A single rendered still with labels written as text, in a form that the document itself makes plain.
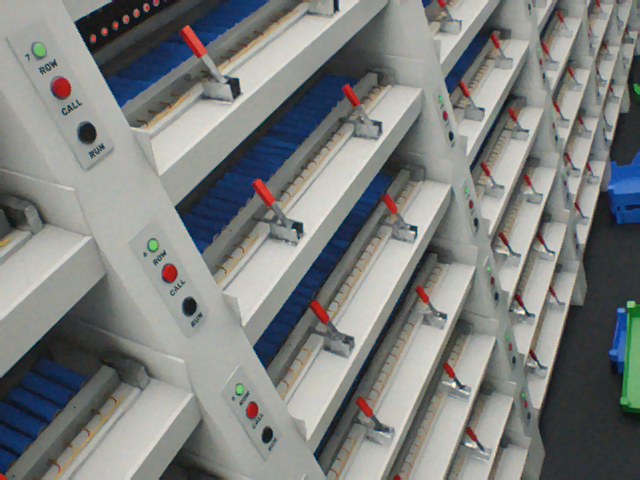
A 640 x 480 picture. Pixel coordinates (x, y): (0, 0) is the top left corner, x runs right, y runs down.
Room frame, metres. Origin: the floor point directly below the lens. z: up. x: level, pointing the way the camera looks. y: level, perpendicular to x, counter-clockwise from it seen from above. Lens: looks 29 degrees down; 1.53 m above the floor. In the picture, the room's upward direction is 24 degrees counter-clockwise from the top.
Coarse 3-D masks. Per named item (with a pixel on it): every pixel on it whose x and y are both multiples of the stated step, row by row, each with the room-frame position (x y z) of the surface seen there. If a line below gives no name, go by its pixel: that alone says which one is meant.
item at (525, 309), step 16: (560, 208) 1.60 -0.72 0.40; (544, 224) 1.61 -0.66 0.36; (560, 224) 1.60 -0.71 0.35; (544, 240) 1.54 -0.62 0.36; (560, 240) 1.53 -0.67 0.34; (528, 256) 1.48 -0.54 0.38; (544, 256) 1.47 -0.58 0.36; (528, 272) 1.42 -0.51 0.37; (544, 272) 1.42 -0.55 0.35; (528, 288) 1.37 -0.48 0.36; (544, 288) 1.36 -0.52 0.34; (512, 304) 1.32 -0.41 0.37; (528, 304) 1.32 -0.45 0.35; (512, 320) 1.28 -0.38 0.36; (528, 320) 1.26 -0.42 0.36; (528, 336) 1.22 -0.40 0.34; (528, 352) 1.20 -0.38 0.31
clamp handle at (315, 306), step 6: (312, 306) 0.74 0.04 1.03; (318, 306) 0.74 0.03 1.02; (318, 312) 0.74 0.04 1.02; (324, 312) 0.74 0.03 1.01; (318, 318) 0.74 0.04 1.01; (324, 318) 0.73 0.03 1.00; (330, 324) 0.74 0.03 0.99; (330, 330) 0.73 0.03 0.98; (336, 330) 0.73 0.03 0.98; (336, 336) 0.73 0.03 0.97
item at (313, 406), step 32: (416, 160) 1.09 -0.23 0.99; (448, 192) 1.05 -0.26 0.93; (416, 224) 0.97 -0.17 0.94; (384, 256) 0.90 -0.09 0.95; (416, 256) 0.92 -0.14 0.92; (352, 288) 0.85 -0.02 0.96; (384, 288) 0.83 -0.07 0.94; (352, 320) 0.78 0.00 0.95; (384, 320) 0.81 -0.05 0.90; (320, 352) 0.74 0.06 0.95; (352, 352) 0.72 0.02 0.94; (288, 384) 0.69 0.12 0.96; (320, 384) 0.68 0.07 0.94; (320, 416) 0.63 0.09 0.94
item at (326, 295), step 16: (400, 176) 1.07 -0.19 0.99; (400, 192) 1.05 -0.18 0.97; (384, 208) 0.99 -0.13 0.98; (400, 208) 1.00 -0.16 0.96; (368, 224) 0.96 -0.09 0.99; (368, 240) 0.93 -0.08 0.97; (352, 256) 0.89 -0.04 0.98; (336, 272) 0.86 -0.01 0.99; (336, 288) 0.84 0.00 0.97; (320, 304) 0.80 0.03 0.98; (304, 320) 0.77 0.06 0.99; (304, 336) 0.75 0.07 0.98; (288, 352) 0.72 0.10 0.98; (272, 368) 0.70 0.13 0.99; (288, 368) 0.71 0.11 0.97
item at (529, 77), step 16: (512, 0) 1.61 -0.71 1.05; (496, 16) 1.64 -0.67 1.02; (512, 16) 1.62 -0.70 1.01; (528, 64) 1.61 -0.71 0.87; (544, 64) 1.66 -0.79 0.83; (528, 80) 1.61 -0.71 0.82; (544, 112) 1.60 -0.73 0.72; (544, 128) 1.60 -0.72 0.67; (544, 144) 1.61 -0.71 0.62; (560, 160) 1.64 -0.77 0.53; (560, 176) 1.61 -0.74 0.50; (560, 192) 1.60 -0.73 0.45; (560, 256) 1.62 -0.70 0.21; (576, 256) 1.62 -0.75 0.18; (576, 288) 1.60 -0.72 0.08; (576, 304) 1.61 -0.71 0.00
